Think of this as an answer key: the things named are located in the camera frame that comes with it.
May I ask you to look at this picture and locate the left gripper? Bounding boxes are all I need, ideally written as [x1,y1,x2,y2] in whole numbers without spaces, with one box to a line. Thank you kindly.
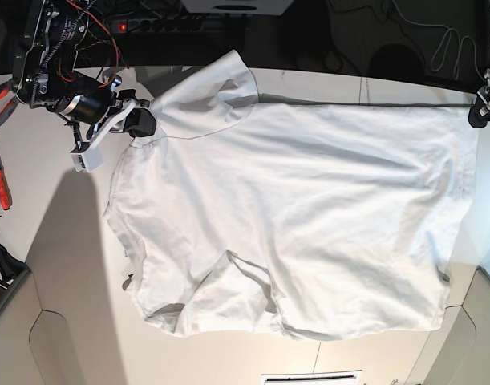
[468,68,490,128]

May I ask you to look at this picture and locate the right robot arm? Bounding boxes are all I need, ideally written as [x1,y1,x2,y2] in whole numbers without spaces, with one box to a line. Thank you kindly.
[10,1,156,155]

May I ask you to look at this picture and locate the grey bin left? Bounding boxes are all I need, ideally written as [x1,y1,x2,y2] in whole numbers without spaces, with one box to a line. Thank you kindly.
[0,243,31,317]

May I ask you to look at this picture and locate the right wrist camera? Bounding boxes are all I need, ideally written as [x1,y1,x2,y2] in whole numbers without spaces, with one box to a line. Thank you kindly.
[71,147,103,172]

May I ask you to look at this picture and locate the red handled screwdriver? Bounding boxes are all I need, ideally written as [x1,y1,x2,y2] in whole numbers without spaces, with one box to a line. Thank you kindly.
[0,157,12,210]

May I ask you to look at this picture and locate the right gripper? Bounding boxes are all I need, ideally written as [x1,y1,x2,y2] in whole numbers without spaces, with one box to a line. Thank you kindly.
[70,78,157,150]

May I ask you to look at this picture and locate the white t-shirt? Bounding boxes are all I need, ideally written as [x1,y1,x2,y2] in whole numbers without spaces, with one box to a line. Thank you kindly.
[105,51,478,341]

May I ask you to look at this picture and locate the red grey pliers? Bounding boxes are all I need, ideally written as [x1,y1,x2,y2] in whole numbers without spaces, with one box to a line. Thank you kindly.
[0,79,20,133]

